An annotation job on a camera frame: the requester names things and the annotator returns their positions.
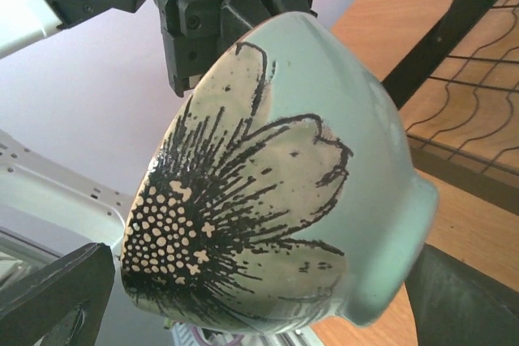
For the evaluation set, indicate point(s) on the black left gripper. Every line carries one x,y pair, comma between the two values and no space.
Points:
197,32

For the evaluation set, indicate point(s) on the celadon green bowl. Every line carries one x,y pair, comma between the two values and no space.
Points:
282,193

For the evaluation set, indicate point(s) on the aluminium front rail frame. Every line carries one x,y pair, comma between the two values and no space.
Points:
122,323

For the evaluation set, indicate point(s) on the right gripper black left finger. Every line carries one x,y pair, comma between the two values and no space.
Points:
66,299

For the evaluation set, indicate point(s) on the black wire dish rack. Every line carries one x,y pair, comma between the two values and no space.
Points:
457,90

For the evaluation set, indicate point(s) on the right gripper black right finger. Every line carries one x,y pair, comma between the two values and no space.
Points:
455,304

